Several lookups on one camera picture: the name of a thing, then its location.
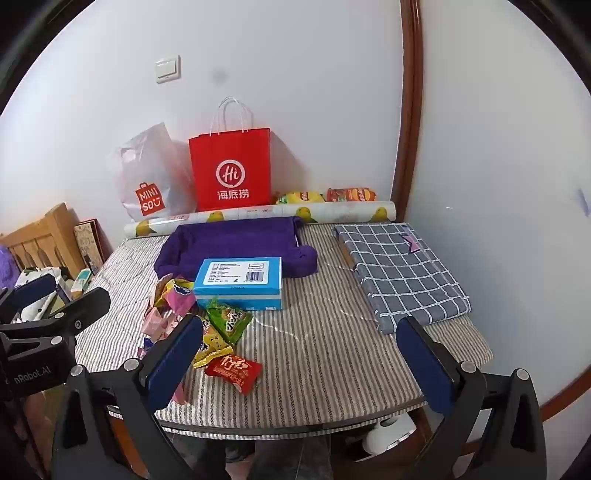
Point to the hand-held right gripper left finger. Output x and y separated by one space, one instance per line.
178 360

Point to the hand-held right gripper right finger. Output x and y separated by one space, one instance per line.
425 364

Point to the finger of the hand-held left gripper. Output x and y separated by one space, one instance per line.
87 307
32 295

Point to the pink peach snack packet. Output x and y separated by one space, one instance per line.
179 394

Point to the yellow snack packet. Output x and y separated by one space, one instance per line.
212 344

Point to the long pink snack packet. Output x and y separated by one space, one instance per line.
157 323

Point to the red snack packet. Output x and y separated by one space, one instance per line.
233 371

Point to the green snack packet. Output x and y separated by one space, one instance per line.
228 321

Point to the yellow and pink candy bag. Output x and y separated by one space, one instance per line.
178 290

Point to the teal box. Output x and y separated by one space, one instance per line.
83 281

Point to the purple cloth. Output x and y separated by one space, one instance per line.
8 267

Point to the framed picture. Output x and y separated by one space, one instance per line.
90 244

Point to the white appliance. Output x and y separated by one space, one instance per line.
388 436

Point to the grey plaid cloth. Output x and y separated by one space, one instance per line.
397 272

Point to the blue tissue pack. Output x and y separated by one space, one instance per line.
238 277

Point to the purple towel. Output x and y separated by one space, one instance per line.
231 240

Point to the white plastic shopping bag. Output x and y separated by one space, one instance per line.
138 170

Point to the lemon print paper roll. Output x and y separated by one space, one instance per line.
258 213

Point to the orange snack bag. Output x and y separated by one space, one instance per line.
351 194

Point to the yellow snack bag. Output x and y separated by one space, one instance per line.
300 197

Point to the red paper bag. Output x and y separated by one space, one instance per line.
231 152

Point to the wooden door frame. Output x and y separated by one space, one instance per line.
411 115

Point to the white light switch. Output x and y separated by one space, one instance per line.
168 69

